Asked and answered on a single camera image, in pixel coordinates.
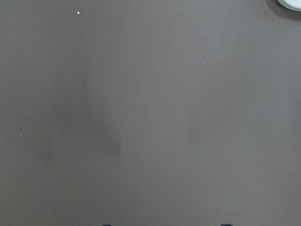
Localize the beige round plate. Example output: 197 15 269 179
277 0 301 12

